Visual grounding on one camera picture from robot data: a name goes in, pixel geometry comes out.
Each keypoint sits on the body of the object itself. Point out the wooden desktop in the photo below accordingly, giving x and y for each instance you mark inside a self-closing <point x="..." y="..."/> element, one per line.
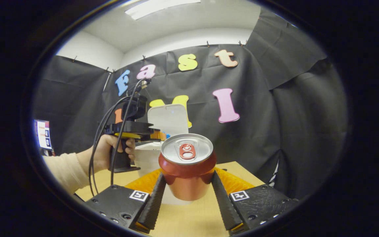
<point x="189" y="220"/>

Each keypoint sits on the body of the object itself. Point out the red pop can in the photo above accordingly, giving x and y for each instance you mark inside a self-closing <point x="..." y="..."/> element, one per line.
<point x="188" y="184"/>

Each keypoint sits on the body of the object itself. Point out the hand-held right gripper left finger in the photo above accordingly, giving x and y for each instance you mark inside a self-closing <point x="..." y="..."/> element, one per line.
<point x="153" y="204"/>

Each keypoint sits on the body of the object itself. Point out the ceiling light panel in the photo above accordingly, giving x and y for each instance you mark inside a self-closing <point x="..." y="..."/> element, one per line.
<point x="160" y="6"/>

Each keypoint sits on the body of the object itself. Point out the black backdrop cloth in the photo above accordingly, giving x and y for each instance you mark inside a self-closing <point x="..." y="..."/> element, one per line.
<point x="275" y="131"/>

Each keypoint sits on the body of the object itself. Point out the white desktop garbage bin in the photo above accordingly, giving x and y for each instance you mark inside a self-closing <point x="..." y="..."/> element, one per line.
<point x="168" y="120"/>

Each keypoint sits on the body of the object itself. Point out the computer monitor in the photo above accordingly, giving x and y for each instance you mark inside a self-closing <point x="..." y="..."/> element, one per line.
<point x="43" y="133"/>

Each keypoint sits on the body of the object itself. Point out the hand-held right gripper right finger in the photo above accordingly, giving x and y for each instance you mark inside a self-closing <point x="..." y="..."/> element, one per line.
<point x="224" y="204"/>

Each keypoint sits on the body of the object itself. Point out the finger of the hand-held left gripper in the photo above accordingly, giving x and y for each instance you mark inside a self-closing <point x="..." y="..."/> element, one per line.
<point x="159" y="135"/>

